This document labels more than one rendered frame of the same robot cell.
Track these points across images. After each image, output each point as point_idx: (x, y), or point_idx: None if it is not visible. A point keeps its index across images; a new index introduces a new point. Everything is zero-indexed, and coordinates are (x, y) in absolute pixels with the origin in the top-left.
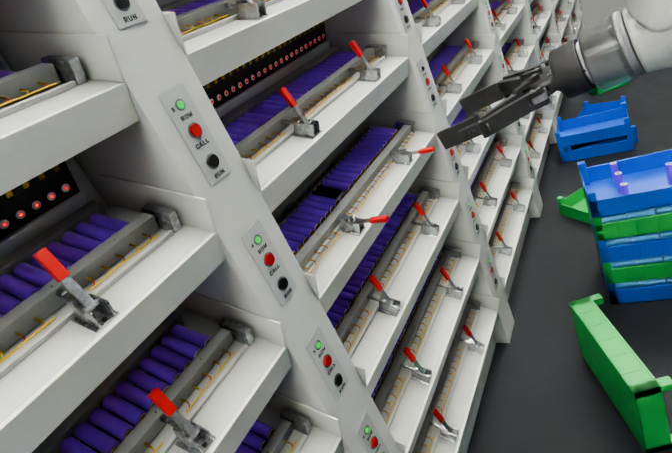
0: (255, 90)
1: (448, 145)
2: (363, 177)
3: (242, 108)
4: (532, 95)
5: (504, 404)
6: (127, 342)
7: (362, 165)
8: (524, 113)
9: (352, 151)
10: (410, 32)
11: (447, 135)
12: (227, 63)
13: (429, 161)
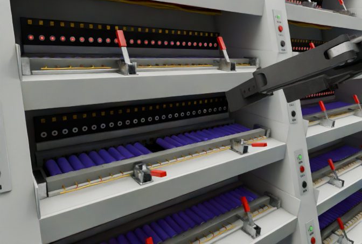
0: (130, 50)
1: (234, 107)
2: (188, 146)
3: (106, 54)
4: (329, 44)
5: None
6: None
7: (199, 139)
8: (315, 68)
9: (202, 131)
10: (284, 55)
11: (234, 95)
12: None
13: (277, 169)
